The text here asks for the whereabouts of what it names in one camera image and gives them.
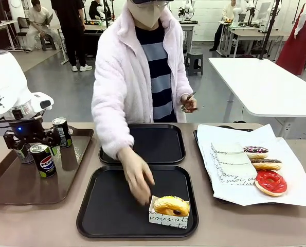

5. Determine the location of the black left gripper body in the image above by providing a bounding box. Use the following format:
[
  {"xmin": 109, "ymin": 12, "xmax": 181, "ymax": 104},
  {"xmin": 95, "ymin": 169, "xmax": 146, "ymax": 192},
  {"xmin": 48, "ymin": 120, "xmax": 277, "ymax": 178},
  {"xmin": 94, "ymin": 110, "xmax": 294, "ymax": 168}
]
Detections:
[{"xmin": 8, "ymin": 115, "xmax": 47, "ymax": 145}]

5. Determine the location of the black soda can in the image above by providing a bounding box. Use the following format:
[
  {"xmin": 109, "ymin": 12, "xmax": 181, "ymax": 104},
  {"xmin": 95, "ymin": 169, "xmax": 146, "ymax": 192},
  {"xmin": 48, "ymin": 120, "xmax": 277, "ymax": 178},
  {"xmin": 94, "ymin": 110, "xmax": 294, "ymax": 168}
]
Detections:
[
  {"xmin": 14, "ymin": 144, "xmax": 34, "ymax": 165},
  {"xmin": 51, "ymin": 117, "xmax": 73, "ymax": 149}
]

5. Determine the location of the black Pepsi can logo facing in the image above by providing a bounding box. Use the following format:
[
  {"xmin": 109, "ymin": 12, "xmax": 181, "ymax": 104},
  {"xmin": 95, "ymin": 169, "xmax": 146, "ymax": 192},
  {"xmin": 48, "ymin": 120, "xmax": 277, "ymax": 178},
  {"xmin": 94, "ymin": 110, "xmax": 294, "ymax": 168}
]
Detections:
[{"xmin": 29, "ymin": 143, "xmax": 57, "ymax": 179}]

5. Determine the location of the yellow glazed donut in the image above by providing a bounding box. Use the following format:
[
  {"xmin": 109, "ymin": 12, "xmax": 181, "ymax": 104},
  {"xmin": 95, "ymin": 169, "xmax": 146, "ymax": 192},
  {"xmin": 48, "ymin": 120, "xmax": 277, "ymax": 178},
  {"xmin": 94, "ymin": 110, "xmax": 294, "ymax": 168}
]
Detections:
[
  {"xmin": 153, "ymin": 196, "xmax": 190, "ymax": 217},
  {"xmin": 149, "ymin": 195, "xmax": 191, "ymax": 231}
]

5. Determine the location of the person's left forearm pink sleeve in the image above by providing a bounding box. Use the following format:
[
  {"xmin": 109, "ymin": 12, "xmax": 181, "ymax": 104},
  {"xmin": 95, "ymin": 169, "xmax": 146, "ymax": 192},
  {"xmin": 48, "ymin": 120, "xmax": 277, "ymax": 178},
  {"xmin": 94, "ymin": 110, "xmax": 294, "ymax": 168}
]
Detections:
[{"xmin": 172, "ymin": 72, "xmax": 194, "ymax": 100}]

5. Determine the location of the person's right forearm pink sleeve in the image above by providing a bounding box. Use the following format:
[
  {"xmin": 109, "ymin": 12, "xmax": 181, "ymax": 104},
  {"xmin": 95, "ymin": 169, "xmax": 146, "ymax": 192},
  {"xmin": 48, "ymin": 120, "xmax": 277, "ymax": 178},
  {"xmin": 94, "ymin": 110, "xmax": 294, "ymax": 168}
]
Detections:
[{"xmin": 94, "ymin": 113, "xmax": 135, "ymax": 161}]

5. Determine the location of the person's right hand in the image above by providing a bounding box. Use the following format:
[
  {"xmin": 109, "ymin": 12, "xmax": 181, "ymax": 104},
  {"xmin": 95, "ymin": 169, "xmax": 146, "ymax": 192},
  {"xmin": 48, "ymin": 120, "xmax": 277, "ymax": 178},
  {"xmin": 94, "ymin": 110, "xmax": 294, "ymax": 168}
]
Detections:
[{"xmin": 117, "ymin": 147, "xmax": 155, "ymax": 207}]

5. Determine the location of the person's left hand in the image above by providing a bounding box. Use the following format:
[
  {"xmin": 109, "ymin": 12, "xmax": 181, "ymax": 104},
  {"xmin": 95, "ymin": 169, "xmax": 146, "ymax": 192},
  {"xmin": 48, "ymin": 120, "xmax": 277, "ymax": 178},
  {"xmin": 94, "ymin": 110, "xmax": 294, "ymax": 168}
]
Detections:
[{"xmin": 181, "ymin": 94, "xmax": 199, "ymax": 114}]

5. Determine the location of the brown plastic tray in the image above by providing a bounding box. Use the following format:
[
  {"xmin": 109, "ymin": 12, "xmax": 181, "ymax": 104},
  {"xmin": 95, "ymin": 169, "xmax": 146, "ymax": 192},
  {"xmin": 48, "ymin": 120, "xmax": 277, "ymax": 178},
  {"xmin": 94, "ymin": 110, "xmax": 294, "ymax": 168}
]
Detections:
[{"xmin": 0, "ymin": 128, "xmax": 95, "ymax": 206}]

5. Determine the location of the black plastic tray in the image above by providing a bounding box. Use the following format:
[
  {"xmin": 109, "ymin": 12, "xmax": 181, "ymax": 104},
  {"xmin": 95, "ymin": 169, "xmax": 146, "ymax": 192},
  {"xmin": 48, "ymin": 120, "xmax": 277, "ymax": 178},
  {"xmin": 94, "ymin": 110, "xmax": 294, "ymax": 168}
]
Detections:
[
  {"xmin": 76, "ymin": 164, "xmax": 200, "ymax": 239},
  {"xmin": 98, "ymin": 123, "xmax": 186, "ymax": 165},
  {"xmin": 193, "ymin": 125, "xmax": 256, "ymax": 205}
]

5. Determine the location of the person in pink fleece jacket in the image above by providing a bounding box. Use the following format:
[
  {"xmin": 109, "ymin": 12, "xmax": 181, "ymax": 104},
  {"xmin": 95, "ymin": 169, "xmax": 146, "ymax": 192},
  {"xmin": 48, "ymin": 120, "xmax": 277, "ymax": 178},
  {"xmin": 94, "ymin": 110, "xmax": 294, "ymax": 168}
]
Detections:
[{"xmin": 91, "ymin": 0, "xmax": 194, "ymax": 160}]

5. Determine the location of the black office chair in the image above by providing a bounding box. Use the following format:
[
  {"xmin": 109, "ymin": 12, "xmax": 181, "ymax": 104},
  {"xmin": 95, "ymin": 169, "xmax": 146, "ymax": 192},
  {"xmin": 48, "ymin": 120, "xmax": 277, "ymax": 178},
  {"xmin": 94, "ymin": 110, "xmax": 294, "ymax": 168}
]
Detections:
[{"xmin": 15, "ymin": 16, "xmax": 32, "ymax": 48}]

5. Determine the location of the grey side table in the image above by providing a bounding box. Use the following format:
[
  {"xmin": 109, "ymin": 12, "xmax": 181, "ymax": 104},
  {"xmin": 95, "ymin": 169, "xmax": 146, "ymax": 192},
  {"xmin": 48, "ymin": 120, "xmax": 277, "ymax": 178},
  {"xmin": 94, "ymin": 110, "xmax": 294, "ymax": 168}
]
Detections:
[{"xmin": 0, "ymin": 20, "xmax": 19, "ymax": 52}]

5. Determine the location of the seated person in white clothes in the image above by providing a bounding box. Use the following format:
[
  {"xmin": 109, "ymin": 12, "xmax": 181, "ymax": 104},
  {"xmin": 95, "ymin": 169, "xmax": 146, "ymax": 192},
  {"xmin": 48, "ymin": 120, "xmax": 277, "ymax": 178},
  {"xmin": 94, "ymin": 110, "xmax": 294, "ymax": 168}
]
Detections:
[{"xmin": 25, "ymin": 0, "xmax": 62, "ymax": 54}]

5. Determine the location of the standing person in black clothes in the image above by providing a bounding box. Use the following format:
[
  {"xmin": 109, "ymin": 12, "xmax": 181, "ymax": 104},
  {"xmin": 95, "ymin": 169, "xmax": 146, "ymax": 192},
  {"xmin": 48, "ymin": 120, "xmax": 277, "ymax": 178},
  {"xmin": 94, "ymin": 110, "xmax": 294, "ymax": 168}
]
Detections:
[{"xmin": 50, "ymin": 0, "xmax": 93, "ymax": 73}]

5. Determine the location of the person in dark clothes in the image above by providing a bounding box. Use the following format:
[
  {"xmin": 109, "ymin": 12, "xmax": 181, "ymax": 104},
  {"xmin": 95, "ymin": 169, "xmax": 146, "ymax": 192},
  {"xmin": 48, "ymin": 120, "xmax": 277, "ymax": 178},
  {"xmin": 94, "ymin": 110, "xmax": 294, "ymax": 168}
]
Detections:
[{"xmin": 88, "ymin": 0, "xmax": 106, "ymax": 21}]

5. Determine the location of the beige face mask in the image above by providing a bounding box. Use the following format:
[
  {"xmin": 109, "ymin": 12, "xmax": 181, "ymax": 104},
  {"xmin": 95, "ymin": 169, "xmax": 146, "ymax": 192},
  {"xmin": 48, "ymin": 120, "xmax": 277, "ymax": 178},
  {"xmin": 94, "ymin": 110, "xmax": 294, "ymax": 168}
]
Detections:
[{"xmin": 128, "ymin": 1, "xmax": 164, "ymax": 29}]

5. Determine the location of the grey plastic stool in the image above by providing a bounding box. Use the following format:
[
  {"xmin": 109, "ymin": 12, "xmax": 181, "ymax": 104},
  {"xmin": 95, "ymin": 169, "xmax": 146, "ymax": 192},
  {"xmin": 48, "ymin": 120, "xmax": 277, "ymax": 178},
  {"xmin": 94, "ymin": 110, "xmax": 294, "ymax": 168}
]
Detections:
[{"xmin": 185, "ymin": 51, "xmax": 204, "ymax": 77}]

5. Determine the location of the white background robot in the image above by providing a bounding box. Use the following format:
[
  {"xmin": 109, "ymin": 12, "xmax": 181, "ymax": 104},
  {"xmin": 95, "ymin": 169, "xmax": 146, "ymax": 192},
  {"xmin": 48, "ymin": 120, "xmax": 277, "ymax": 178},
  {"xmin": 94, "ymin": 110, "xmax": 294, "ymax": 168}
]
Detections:
[{"xmin": 177, "ymin": 0, "xmax": 196, "ymax": 20}]

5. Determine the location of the seated person in cream top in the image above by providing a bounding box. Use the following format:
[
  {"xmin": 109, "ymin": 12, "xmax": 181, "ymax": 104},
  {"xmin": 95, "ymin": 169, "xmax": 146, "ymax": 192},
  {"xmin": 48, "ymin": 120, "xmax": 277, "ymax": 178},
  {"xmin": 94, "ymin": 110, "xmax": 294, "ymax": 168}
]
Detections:
[{"xmin": 209, "ymin": 0, "xmax": 236, "ymax": 51}]

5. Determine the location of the white folding table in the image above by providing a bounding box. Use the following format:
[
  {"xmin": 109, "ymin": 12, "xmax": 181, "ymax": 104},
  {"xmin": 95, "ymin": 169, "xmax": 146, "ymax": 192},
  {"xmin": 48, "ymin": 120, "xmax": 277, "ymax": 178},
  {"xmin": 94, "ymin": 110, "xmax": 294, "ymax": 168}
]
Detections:
[{"xmin": 208, "ymin": 57, "xmax": 306, "ymax": 137}]

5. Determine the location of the beige work table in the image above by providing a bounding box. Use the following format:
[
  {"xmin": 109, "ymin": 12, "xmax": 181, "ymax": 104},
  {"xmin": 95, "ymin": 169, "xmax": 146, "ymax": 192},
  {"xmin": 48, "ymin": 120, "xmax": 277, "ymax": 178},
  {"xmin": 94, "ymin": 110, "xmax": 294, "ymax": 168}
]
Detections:
[{"xmin": 226, "ymin": 27, "xmax": 294, "ymax": 59}]

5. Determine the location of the white paper sheet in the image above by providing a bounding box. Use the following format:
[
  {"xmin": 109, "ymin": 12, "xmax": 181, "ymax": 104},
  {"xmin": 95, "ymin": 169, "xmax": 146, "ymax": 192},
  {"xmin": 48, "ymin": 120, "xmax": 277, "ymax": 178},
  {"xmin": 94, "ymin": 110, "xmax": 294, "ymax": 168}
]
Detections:
[{"xmin": 196, "ymin": 123, "xmax": 306, "ymax": 208}]

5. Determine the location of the red dress garment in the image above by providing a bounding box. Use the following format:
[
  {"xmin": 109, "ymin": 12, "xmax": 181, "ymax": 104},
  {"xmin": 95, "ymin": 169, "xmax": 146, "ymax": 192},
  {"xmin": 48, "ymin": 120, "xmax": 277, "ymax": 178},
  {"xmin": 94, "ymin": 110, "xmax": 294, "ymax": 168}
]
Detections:
[{"xmin": 275, "ymin": 2, "xmax": 306, "ymax": 76}]

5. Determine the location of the black cable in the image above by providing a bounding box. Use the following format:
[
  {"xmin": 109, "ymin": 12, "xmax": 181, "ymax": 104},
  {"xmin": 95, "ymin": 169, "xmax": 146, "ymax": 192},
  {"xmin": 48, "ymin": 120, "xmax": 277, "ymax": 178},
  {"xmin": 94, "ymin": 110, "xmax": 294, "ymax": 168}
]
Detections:
[{"xmin": 232, "ymin": 105, "xmax": 246, "ymax": 124}]

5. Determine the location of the black camera stand pole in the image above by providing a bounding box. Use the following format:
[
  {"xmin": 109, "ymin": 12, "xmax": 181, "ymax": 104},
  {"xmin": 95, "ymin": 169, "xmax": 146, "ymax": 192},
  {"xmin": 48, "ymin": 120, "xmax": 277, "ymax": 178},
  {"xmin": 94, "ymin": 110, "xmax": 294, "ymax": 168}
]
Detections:
[{"xmin": 258, "ymin": 0, "xmax": 283, "ymax": 60}]

